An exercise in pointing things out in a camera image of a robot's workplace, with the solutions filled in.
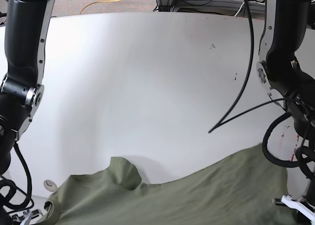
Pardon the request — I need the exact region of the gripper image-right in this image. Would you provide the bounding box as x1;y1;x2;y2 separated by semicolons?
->
273;195;315;223

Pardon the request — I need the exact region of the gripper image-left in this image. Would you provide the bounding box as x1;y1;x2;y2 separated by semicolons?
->
10;209;43;225

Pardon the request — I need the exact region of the olive green T-shirt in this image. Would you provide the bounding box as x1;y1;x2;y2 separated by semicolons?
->
39;145;295;225

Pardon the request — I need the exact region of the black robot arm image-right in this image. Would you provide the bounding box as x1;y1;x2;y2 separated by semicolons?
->
256;0;315;225

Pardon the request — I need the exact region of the black robot arm image-left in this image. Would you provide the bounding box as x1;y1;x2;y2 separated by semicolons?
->
0;0;55;225

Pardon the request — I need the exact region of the left grey table grommet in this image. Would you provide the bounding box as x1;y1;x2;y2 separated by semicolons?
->
43;180;58;193

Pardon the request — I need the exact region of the red tape rectangle marking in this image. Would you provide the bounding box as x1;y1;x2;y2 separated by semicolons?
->
279;131;300;161

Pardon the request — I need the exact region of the black loose cable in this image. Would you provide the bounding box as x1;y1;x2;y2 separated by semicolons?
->
208;0;296;134

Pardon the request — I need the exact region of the yellow cable on floor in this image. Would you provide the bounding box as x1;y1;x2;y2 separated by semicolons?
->
78;0;125;15

